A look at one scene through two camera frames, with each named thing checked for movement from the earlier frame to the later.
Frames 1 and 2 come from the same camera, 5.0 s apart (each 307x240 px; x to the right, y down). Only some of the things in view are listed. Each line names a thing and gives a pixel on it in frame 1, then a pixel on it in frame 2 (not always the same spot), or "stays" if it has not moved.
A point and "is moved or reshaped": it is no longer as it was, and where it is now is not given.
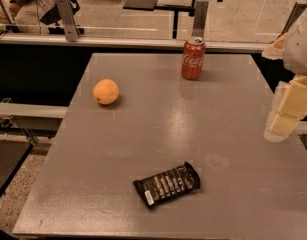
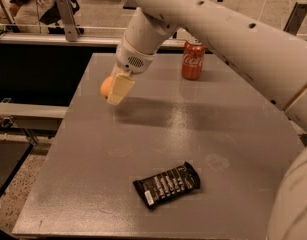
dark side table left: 8,157 stays
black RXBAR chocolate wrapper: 167,185 stays
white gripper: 301,52 → 133,60
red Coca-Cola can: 194,52 stays
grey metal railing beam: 148,41 stays
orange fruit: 105,91 is moved or reshaped
